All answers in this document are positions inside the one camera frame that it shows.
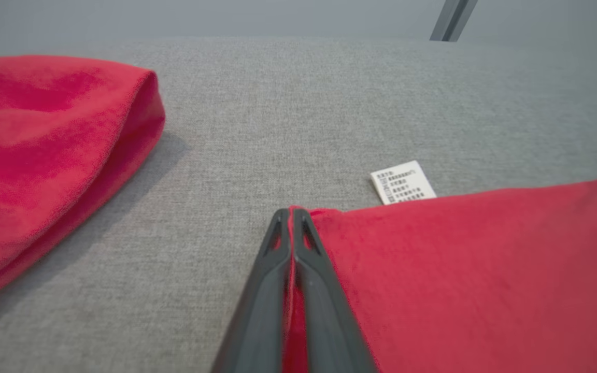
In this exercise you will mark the red shorts with white trim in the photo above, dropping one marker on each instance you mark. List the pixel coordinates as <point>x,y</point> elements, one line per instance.
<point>39,166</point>

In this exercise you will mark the red shorts with white panel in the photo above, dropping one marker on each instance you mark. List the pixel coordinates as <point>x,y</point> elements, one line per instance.
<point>485,280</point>

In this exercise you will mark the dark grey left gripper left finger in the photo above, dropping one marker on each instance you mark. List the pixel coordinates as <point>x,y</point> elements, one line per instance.
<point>262,311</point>

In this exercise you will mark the grey fabric sofa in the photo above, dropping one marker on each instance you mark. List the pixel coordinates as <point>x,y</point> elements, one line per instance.
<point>288,114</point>

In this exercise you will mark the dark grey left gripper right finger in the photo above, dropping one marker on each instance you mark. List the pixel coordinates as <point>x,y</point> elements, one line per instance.
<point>324,316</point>

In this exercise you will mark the grey metal post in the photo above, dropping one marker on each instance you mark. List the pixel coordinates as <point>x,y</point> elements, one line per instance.
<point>451,20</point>

